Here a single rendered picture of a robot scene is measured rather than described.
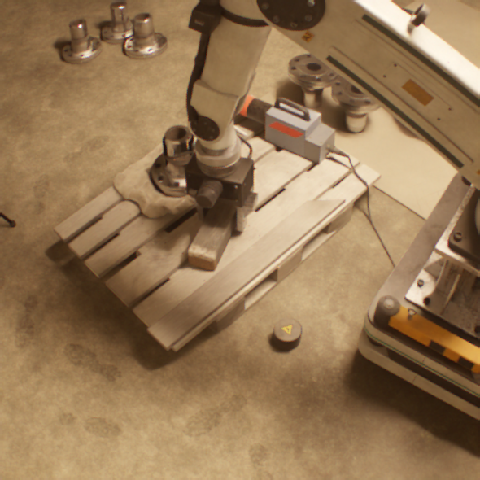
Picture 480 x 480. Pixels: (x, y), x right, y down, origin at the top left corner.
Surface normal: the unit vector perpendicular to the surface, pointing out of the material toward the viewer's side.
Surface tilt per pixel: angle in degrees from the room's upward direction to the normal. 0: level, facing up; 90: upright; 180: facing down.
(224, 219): 0
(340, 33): 90
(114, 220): 0
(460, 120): 90
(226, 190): 90
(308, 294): 0
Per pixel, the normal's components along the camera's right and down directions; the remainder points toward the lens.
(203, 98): -0.37, 0.72
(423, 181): -0.01, -0.64
